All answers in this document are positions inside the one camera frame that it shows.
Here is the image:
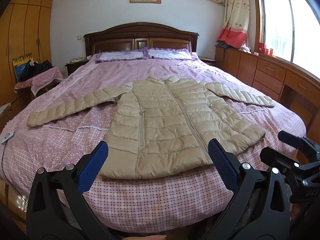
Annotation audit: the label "beige quilted down jacket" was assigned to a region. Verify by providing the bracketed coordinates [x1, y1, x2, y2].
[27, 76, 274, 179]

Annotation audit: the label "wooden drawer cabinet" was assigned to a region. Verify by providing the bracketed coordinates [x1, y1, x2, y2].
[215, 46, 319, 143]

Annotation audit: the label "pink floral bedspread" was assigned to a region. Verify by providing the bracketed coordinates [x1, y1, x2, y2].
[1, 55, 306, 233]

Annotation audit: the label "red boxes on windowsill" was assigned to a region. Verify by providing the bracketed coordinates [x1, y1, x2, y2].
[257, 42, 273, 56]

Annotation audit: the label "dark wooden right nightstand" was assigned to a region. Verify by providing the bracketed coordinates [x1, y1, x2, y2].
[199, 56, 217, 67]

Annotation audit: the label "dark wooden nightstand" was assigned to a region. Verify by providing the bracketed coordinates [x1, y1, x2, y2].
[66, 60, 88, 76]
[199, 56, 217, 67]

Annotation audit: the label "chair with pink cover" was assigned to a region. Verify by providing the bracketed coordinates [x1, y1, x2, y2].
[14, 67, 63, 97]

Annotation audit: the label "wooden framed window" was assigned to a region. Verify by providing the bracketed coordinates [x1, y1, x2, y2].
[255, 0, 319, 77]

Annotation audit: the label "dark wooden left nightstand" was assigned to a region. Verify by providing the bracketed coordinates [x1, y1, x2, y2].
[66, 60, 88, 76]

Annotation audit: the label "right purple ruffled pillow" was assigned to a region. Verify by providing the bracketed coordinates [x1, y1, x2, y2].
[143, 47, 199, 61]

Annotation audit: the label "purple ruffled pillow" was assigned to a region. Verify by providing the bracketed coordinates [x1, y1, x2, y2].
[143, 47, 199, 61]
[95, 50, 148, 63]

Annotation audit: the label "black bag on chair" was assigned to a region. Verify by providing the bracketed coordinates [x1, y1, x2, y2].
[19, 60, 53, 82]

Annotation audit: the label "cream and red curtain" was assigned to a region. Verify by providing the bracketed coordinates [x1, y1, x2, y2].
[217, 0, 250, 49]

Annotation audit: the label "blue yellow poster board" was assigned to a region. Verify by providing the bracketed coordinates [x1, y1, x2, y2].
[12, 53, 33, 82]

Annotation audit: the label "left purple ruffled pillow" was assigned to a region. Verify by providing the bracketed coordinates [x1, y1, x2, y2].
[95, 50, 148, 63]

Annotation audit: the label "orange wooden wardrobe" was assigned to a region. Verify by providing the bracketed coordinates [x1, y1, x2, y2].
[1, 0, 53, 104]

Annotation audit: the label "dark wooden headboard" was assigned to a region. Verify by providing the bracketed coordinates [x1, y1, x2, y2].
[84, 22, 199, 56]

